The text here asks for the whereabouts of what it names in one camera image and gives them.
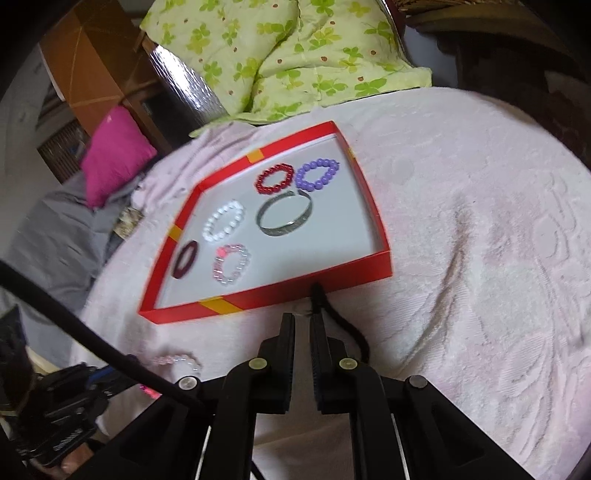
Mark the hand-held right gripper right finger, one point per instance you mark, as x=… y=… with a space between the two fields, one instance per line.
x=316 y=369

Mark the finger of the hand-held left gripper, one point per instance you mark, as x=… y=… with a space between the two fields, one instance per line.
x=104 y=374
x=134 y=391

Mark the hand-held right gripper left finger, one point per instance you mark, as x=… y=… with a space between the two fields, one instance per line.
x=288 y=364

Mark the red cardboard tray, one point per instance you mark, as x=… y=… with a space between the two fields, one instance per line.
x=323 y=281

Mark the person's left hand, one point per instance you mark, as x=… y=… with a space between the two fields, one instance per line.
x=74 y=461

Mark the dark maroon bangle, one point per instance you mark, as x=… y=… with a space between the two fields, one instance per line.
x=178 y=272

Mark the silver metal bangle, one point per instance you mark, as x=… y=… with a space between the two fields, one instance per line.
x=281 y=230

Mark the grey cloth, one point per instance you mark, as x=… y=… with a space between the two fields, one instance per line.
x=60 y=230

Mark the beige lace cloth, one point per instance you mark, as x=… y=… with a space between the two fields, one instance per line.
x=127 y=224

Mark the magenta pillow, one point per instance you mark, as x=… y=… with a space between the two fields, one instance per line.
x=115 y=157

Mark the silver foil panel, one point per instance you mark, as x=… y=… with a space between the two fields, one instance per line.
x=184 y=87

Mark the orange wooden furniture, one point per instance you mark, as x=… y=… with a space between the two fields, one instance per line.
x=92 y=69

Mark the green floral quilt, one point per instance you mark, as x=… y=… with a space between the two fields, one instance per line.
x=277 y=55

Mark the dark wooden furniture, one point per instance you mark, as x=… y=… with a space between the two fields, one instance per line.
x=508 y=55

